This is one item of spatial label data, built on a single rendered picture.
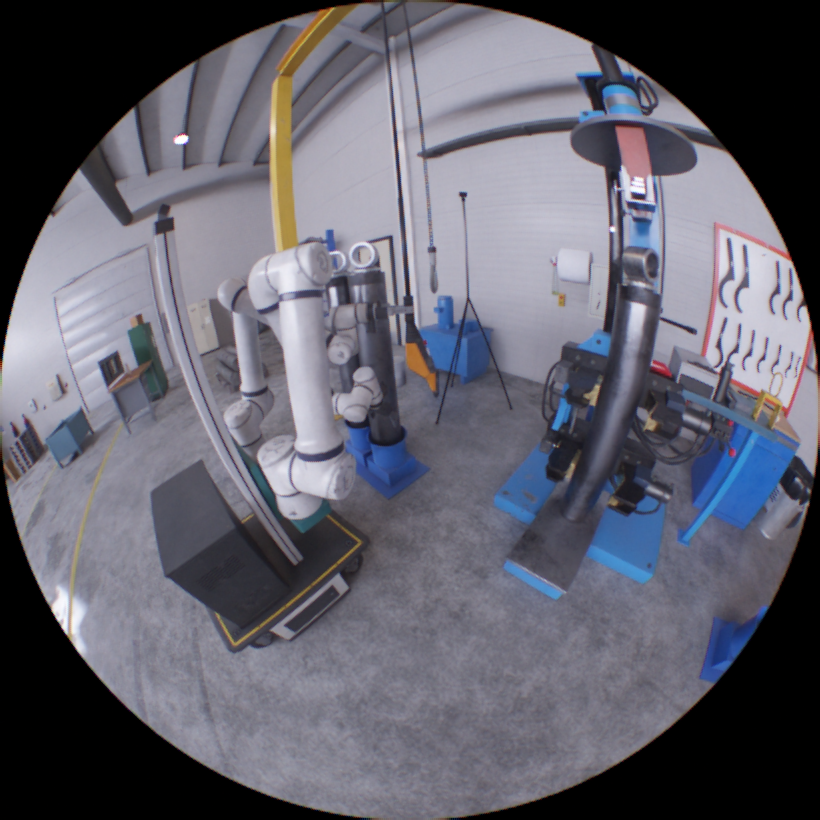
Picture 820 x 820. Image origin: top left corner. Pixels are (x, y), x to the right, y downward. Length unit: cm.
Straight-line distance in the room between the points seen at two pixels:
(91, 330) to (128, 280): 214
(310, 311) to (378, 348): 91
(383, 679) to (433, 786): 66
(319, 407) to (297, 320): 23
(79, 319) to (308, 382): 1125
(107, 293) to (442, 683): 1162
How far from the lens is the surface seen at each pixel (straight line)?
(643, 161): 115
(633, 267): 124
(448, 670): 148
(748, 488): 281
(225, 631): 148
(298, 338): 68
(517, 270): 360
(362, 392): 103
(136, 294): 1087
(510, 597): 161
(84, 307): 1160
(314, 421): 73
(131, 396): 552
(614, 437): 138
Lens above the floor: 148
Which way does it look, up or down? 30 degrees down
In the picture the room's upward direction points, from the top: 5 degrees counter-clockwise
